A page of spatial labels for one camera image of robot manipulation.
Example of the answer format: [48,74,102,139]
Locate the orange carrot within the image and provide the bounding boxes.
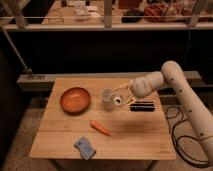
[90,120,111,136]

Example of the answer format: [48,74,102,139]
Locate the black object on back bench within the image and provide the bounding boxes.
[121,9,144,23]

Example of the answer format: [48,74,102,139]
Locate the clear plastic cup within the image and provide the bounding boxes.
[101,89,115,111]

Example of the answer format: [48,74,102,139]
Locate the blue sponge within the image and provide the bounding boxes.
[74,137,96,160]

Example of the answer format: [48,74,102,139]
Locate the wooden table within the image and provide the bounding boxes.
[30,78,176,160]

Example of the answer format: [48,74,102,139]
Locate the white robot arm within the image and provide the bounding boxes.
[116,61,213,164]

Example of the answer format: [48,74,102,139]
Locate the red basket on back bench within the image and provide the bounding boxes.
[144,4,182,22]

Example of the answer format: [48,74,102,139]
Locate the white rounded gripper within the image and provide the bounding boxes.
[112,77,153,106]

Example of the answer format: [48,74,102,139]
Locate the orange round bowl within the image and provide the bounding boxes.
[60,87,90,113]

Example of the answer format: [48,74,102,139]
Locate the grey metal rail frame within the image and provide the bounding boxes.
[0,0,213,83]

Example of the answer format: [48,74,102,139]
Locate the black cable on floor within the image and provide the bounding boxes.
[165,104,213,169]

